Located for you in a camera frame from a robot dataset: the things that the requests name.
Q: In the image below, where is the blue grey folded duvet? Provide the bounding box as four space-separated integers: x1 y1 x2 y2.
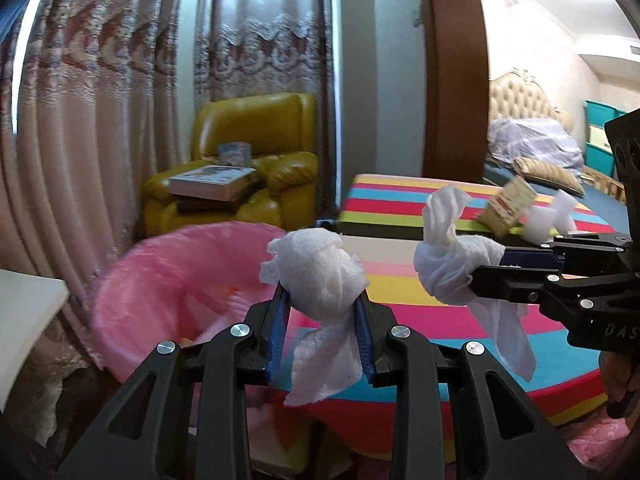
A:
487 117 585 176

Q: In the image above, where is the white tissue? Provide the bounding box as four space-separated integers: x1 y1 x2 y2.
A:
414 186 536 381
260 227 371 408

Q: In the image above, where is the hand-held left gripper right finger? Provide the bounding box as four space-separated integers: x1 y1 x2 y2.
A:
352 295 588 480

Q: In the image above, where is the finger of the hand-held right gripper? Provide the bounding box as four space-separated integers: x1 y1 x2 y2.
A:
470 263 570 305
499 233 633 268

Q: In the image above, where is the yellow leather armchair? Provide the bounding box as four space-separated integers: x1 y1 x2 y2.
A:
141 92 320 238

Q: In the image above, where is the stack of storage boxes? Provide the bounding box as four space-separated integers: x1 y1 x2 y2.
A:
584 100 629 177

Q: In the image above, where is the striped gold pillow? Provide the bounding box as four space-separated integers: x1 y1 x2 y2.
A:
512 156 586 197

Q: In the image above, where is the pink trash bag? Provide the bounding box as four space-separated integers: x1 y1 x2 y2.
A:
91 222 321 397

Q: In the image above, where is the pink embroidered curtain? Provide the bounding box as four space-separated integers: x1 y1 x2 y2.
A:
192 0 334 221
0 0 202 431

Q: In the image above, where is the bed with blue sheet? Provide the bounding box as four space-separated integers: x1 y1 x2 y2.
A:
482 157 627 213

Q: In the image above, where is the person's right hand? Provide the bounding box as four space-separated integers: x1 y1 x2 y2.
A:
600 349 640 419

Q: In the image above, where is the white side table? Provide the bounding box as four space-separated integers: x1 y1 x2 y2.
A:
0 269 70 401

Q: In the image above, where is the cream tufted headboard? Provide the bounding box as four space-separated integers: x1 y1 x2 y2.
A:
487 67 572 133

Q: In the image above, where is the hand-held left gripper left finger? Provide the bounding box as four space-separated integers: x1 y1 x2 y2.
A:
57 285 292 480

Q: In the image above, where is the beige printed carton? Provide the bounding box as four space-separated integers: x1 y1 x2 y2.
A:
475 175 537 240

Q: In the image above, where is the colourful printed flat box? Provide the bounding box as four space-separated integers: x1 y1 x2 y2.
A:
169 165 258 201

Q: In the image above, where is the brown wooden door frame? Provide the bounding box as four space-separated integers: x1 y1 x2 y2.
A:
422 0 490 181

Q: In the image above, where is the wooden bed rail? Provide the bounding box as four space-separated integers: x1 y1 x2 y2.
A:
580 167 626 204

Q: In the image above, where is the small blue printed box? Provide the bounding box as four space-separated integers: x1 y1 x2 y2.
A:
216 141 252 165

